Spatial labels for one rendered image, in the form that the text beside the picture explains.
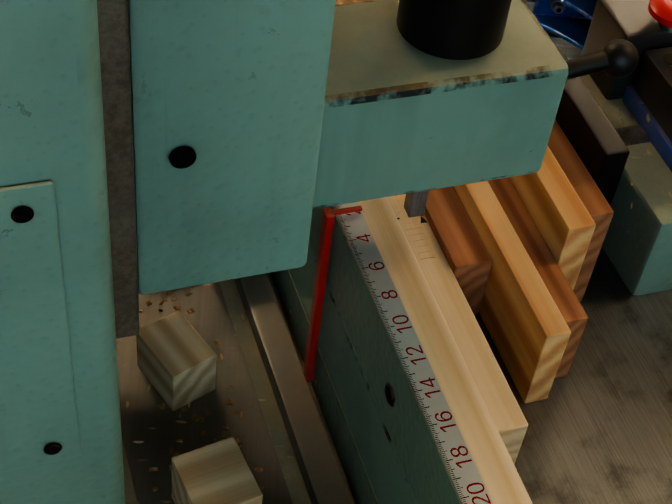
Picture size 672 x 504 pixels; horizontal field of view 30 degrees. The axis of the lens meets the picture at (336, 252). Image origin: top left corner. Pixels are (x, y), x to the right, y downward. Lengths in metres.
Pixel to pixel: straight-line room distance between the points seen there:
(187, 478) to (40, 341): 0.21
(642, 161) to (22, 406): 0.38
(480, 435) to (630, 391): 0.13
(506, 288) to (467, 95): 0.13
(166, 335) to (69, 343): 0.26
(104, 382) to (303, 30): 0.17
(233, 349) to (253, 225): 0.26
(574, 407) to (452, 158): 0.16
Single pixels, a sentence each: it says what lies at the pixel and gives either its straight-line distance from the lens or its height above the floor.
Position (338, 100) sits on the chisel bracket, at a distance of 0.56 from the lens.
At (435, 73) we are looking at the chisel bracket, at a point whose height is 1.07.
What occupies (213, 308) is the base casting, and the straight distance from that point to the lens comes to 0.82.
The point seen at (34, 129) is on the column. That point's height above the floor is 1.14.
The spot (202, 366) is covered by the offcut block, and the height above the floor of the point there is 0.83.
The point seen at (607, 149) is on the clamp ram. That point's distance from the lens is 0.68.
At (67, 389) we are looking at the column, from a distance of 0.54.
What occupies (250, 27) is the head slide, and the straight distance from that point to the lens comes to 0.47.
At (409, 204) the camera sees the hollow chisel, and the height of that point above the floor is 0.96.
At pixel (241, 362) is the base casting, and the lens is 0.80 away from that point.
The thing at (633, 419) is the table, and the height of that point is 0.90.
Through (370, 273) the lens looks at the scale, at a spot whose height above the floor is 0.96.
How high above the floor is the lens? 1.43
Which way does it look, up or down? 47 degrees down
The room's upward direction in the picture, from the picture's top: 8 degrees clockwise
